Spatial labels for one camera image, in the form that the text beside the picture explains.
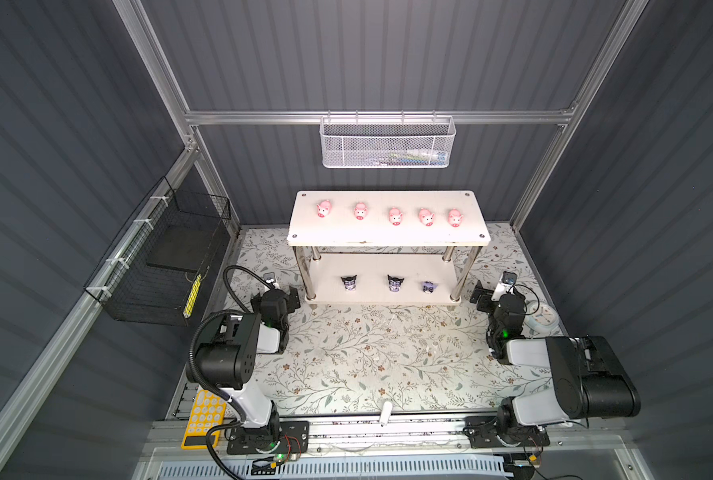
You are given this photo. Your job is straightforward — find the purple small figurine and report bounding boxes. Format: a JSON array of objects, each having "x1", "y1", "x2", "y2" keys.
[{"x1": 422, "y1": 281, "x2": 438, "y2": 294}]

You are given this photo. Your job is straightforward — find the black purple figurine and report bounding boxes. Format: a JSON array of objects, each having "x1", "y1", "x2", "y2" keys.
[
  {"x1": 388, "y1": 275, "x2": 405, "y2": 293},
  {"x1": 340, "y1": 275, "x2": 358, "y2": 291}
]

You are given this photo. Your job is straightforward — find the pink pig toy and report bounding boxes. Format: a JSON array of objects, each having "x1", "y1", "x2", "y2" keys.
[
  {"x1": 354, "y1": 202, "x2": 369, "y2": 221},
  {"x1": 316, "y1": 200, "x2": 332, "y2": 218},
  {"x1": 419, "y1": 208, "x2": 435, "y2": 226},
  {"x1": 389, "y1": 207, "x2": 404, "y2": 226},
  {"x1": 448, "y1": 209, "x2": 464, "y2": 228}
]

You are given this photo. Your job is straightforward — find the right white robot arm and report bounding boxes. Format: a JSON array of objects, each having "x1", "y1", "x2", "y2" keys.
[{"x1": 471, "y1": 272, "x2": 642, "y2": 443}]

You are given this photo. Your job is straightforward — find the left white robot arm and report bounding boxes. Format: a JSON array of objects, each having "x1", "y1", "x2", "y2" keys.
[{"x1": 186, "y1": 287, "x2": 300, "y2": 429}]

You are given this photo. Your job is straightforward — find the white two-tier shelf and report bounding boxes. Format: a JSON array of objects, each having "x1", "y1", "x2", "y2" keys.
[{"x1": 286, "y1": 190, "x2": 492, "y2": 305}]

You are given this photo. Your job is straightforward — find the white round clock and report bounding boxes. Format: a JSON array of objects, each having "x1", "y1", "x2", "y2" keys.
[{"x1": 525, "y1": 300, "x2": 560, "y2": 334}]

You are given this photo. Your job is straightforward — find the yellow marker in basket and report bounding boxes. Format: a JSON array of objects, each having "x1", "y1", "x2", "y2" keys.
[{"x1": 182, "y1": 274, "x2": 202, "y2": 319}]

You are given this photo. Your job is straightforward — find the yellow calculator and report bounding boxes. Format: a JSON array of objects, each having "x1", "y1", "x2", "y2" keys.
[{"x1": 182, "y1": 388, "x2": 228, "y2": 450}]

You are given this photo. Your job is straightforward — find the tubes in white basket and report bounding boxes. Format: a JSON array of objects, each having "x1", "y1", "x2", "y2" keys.
[{"x1": 372, "y1": 149, "x2": 449, "y2": 168}]

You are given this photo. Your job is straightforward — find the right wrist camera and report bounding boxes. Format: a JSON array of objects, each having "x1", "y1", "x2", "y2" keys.
[{"x1": 491, "y1": 271, "x2": 518, "y2": 302}]

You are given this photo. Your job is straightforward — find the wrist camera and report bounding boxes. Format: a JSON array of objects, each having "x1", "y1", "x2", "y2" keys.
[
  {"x1": 262, "y1": 272, "x2": 280, "y2": 289},
  {"x1": 491, "y1": 271, "x2": 518, "y2": 302}
]

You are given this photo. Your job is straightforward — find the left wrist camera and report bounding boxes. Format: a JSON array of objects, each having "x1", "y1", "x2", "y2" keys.
[{"x1": 262, "y1": 272, "x2": 280, "y2": 289}]

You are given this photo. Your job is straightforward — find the black cable conduit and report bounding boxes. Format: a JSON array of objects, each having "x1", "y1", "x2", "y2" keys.
[{"x1": 186, "y1": 265, "x2": 274, "y2": 480}]

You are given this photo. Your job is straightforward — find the black wire wall basket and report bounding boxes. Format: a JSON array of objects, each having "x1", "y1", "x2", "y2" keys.
[{"x1": 84, "y1": 181, "x2": 232, "y2": 327}]

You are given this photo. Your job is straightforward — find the white knob on rail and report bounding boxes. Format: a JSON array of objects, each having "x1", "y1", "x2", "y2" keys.
[{"x1": 379, "y1": 400, "x2": 394, "y2": 427}]

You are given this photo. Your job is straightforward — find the white wire wall basket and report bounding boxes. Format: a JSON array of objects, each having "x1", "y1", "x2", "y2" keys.
[{"x1": 318, "y1": 115, "x2": 457, "y2": 169}]

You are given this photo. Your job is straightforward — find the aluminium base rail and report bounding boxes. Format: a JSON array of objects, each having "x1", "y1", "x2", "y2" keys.
[{"x1": 155, "y1": 414, "x2": 638, "y2": 479}]

